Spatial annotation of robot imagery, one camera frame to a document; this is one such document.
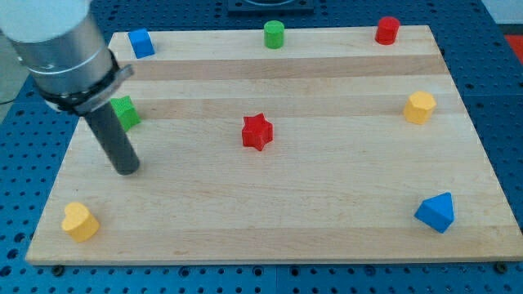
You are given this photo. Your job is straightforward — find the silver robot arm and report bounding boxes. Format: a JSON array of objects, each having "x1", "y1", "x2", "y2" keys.
[{"x1": 1, "y1": 0, "x2": 140, "y2": 175}]

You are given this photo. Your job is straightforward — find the red star block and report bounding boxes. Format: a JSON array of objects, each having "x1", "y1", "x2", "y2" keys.
[{"x1": 241, "y1": 113, "x2": 274, "y2": 151}]

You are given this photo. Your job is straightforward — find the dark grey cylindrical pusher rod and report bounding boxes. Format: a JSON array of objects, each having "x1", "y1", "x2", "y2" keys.
[{"x1": 85, "y1": 102, "x2": 140, "y2": 176}]

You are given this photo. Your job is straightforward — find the red cylinder block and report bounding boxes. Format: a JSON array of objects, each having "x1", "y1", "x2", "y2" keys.
[{"x1": 374, "y1": 16, "x2": 400, "y2": 46}]

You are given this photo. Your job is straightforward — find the green cylinder block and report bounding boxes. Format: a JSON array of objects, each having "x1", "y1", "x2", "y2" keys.
[{"x1": 263, "y1": 20, "x2": 285, "y2": 49}]

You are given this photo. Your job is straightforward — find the blue cube block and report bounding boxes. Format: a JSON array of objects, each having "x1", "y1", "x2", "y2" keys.
[{"x1": 127, "y1": 29, "x2": 155, "y2": 59}]

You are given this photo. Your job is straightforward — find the wooden board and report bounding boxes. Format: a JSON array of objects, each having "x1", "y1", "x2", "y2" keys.
[{"x1": 26, "y1": 25, "x2": 522, "y2": 265}]

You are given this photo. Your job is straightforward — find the blue triangle block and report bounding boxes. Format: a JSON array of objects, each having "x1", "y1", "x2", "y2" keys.
[{"x1": 414, "y1": 192, "x2": 454, "y2": 234}]

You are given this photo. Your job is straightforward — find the yellow hexagon block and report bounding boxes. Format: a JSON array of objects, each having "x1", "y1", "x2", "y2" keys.
[{"x1": 403, "y1": 91, "x2": 437, "y2": 125}]

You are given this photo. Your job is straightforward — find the yellow heart block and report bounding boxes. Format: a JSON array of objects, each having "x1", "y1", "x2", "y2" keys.
[{"x1": 61, "y1": 202, "x2": 101, "y2": 243}]

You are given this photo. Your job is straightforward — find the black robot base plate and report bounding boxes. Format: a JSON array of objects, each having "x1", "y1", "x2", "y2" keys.
[{"x1": 226, "y1": 0, "x2": 315, "y2": 14}]

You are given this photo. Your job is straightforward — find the green star block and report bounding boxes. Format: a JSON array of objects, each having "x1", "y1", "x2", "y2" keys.
[{"x1": 110, "y1": 96, "x2": 141, "y2": 131}]

